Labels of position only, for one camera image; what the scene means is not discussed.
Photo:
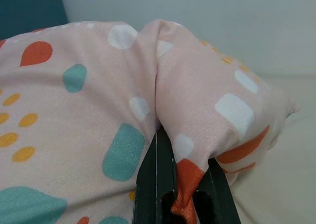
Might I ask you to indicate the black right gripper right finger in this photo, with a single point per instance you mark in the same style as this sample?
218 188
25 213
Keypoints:
214 199

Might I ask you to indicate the mattress with cream sheet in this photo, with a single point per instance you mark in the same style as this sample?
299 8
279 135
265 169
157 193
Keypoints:
284 172

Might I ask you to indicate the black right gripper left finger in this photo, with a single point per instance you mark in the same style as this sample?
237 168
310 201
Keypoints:
150 184

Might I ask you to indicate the teal upholstered bed headboard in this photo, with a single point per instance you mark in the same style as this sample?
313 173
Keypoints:
29 9

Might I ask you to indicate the pink patterned pillow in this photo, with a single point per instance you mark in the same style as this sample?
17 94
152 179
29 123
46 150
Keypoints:
98 98

